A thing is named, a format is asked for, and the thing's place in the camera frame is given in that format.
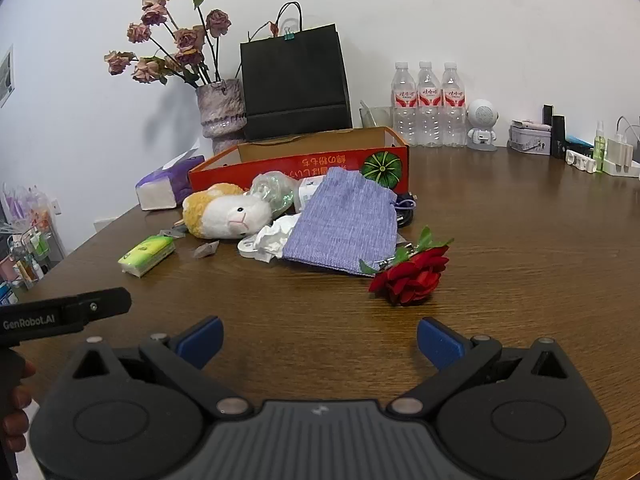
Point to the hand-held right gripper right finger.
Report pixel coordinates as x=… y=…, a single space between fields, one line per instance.
x=440 y=345

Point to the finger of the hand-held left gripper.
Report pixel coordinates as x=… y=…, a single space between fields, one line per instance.
x=107 y=302

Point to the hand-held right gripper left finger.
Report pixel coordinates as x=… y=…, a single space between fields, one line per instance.
x=202 y=337

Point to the green tissue packet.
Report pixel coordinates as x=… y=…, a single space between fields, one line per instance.
x=147 y=255

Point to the red artificial rose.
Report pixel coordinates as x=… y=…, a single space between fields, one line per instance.
x=415 y=275

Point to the clear candy wrapper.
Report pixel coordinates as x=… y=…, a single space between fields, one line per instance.
x=174 y=230
x=206 y=250

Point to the white tissue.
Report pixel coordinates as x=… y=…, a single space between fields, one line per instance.
x=272 y=242

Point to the yellow white plush sheep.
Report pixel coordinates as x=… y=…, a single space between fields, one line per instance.
x=225 y=215

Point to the purple fabric pouch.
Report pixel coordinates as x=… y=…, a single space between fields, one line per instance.
x=340 y=225

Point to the iridescent clear plastic bag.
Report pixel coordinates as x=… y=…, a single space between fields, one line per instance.
x=272 y=190

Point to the white translucent plastic container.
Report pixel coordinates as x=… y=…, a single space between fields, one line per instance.
x=306 y=192

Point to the red cardboard box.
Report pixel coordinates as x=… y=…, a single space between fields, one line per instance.
x=320 y=160

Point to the person's left hand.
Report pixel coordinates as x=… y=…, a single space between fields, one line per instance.
x=15 y=425

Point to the cluttered cosmetics rack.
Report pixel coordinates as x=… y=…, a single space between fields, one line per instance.
x=25 y=245

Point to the purple tissue box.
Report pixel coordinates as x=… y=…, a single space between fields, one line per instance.
x=160 y=187

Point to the purple grey ceramic vase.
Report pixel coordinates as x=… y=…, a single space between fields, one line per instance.
x=220 y=110

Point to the white printed tin box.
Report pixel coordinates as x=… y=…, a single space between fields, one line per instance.
x=530 y=141

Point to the small white plastic holder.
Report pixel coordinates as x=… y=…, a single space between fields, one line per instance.
x=580 y=161

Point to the white robot figure speaker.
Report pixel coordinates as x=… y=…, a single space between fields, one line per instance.
x=481 y=115

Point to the clear glass cup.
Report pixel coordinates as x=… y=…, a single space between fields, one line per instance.
x=376 y=116

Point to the pink white small case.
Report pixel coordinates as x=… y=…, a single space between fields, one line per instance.
x=530 y=124

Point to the tall black box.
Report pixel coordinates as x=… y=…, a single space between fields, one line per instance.
x=558 y=135

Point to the black teal box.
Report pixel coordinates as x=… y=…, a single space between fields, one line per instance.
x=580 y=142

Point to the green spray bottle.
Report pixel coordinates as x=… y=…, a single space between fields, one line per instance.
x=599 y=150

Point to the white tray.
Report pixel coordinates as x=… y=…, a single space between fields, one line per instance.
x=625 y=170

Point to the white charger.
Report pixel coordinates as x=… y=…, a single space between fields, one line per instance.
x=620 y=150

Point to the black paper bag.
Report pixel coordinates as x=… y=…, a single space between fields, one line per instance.
x=295 y=80

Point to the bunch of dried roses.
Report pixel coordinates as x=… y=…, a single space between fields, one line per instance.
x=185 y=40

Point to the green binder clip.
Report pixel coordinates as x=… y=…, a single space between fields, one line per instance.
x=288 y=35

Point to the dried red rosebud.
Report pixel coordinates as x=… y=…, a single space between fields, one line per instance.
x=273 y=27

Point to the white wall socket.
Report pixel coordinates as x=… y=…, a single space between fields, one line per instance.
x=56 y=207

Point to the wall paper sheet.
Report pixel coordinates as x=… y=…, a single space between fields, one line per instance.
x=6 y=77

